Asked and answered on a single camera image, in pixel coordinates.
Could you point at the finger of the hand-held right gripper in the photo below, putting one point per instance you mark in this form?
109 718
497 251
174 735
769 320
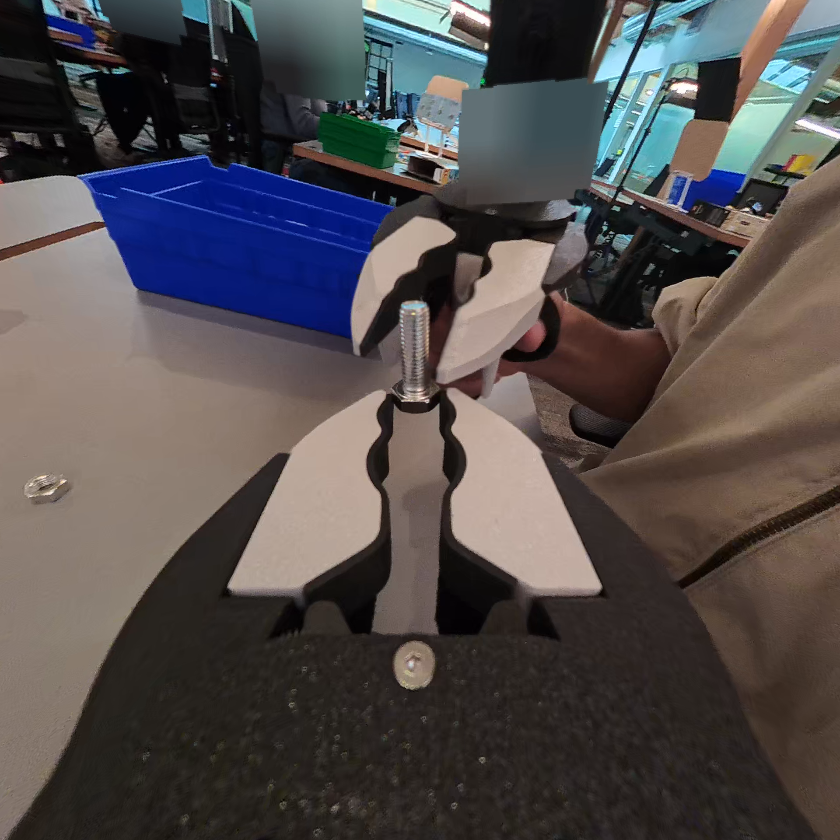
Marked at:
380 295
507 302

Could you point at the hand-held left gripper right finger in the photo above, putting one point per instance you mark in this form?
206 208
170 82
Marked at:
519 526

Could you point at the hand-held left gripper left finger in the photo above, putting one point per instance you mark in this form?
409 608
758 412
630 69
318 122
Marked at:
316 526

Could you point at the steel hex bolt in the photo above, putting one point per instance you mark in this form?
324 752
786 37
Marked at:
415 347

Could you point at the steel hex nut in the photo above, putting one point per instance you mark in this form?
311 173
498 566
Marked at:
45 488

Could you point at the person's right hand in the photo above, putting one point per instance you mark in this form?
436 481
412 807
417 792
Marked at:
525 343

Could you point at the green crate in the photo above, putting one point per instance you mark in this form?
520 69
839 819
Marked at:
359 138

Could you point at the blue plastic bin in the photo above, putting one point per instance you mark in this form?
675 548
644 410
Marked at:
222 250

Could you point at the black office chair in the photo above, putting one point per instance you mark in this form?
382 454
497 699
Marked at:
45 103

